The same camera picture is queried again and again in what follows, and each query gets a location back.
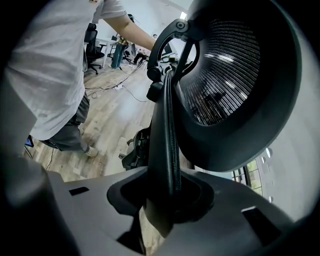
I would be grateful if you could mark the white power strip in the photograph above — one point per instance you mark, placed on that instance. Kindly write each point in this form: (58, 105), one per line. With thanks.
(118, 87)

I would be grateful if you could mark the person's left beige shoe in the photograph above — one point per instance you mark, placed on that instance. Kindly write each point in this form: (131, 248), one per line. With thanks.
(92, 151)

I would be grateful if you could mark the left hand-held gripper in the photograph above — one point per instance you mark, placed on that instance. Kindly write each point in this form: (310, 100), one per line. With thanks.
(168, 53)

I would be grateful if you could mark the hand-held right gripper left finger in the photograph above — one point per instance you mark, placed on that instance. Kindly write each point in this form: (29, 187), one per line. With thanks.
(95, 215)

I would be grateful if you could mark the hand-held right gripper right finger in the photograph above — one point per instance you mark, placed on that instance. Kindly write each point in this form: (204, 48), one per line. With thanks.
(225, 225)

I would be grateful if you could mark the round ceiling lamp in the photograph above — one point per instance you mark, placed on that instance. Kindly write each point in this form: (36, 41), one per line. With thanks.
(263, 160)
(269, 152)

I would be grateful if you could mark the person in white shirt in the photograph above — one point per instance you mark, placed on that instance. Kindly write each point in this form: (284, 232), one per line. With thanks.
(55, 55)

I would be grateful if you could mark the person's grey trousers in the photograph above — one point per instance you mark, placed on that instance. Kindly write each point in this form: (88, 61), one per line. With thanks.
(72, 132)

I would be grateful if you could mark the person's left forearm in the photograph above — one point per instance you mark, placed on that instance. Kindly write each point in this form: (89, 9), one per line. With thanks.
(135, 33)

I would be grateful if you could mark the blue tablet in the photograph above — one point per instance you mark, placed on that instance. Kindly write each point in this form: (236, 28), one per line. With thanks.
(29, 141)

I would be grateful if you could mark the white table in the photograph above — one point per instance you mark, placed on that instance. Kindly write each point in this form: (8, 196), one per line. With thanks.
(106, 42)

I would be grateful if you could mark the black mesh office chair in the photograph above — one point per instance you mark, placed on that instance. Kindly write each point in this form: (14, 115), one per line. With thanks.
(225, 150)

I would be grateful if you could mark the black railing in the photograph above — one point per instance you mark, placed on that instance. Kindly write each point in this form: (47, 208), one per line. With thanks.
(247, 172)

